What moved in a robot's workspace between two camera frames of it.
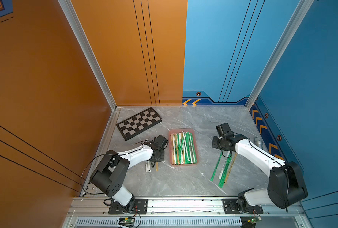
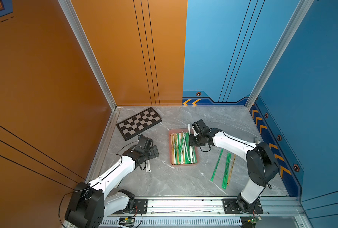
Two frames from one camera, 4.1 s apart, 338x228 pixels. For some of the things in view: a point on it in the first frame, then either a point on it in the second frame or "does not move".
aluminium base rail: x=93 y=212 does not move
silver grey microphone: x=258 y=141 does not move
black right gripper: x=213 y=145 -> x=191 y=140
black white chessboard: x=135 y=125 does not move
